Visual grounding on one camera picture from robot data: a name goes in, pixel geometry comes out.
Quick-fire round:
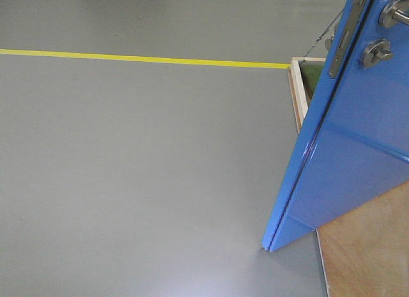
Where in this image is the blue door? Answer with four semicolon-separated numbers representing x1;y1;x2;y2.
261;0;408;252

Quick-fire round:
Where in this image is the plywood door platform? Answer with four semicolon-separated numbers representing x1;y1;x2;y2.
317;183;408;296

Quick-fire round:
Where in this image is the green sandbag left of pair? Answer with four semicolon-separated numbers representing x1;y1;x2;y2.
300;61;324;104

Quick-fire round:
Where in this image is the metal latch plate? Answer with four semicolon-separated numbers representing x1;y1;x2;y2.
328;0;367;79

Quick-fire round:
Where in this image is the metal thumb turn lock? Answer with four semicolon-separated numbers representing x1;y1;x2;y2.
361;39;394;68

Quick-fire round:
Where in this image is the white wooden base frame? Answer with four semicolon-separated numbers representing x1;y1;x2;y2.
287;57;326;133

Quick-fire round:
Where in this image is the dark tension rope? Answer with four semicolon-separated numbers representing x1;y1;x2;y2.
303;8;344;58

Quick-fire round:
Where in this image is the metal door handle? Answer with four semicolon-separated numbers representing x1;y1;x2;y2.
378;0;408;28

